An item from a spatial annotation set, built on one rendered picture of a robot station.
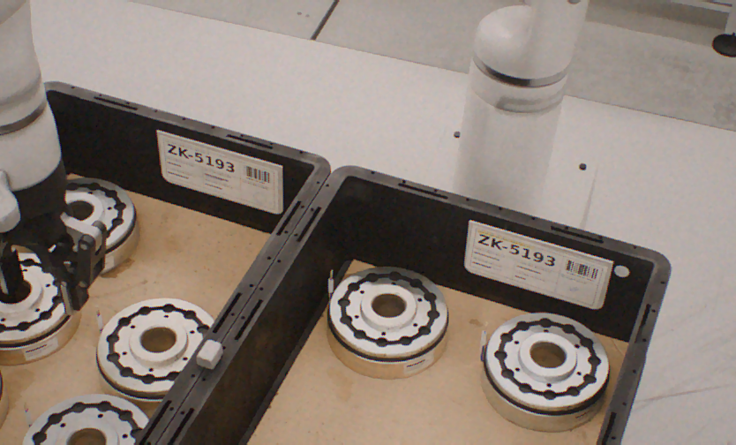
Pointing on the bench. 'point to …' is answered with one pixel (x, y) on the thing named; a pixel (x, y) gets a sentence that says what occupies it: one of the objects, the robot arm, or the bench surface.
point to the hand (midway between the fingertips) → (41, 285)
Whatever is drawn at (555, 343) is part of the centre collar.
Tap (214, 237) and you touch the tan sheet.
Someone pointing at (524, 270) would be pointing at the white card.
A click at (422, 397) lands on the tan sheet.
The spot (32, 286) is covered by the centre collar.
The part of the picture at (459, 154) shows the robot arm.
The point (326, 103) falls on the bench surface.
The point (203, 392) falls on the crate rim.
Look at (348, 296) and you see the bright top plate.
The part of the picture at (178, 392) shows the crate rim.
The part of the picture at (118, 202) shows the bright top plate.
